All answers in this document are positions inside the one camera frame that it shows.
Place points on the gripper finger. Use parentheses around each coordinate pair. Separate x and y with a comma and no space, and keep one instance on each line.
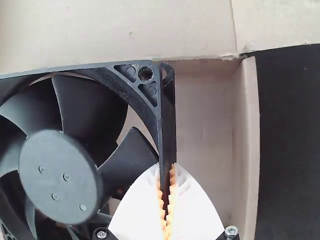
(192,212)
(137,212)

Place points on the black square fan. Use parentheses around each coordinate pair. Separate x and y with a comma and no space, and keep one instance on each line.
(75,140)

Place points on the cardboard box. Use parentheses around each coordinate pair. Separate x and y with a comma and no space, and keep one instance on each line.
(125,30)

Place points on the black mat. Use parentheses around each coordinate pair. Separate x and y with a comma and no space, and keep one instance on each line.
(290,150)

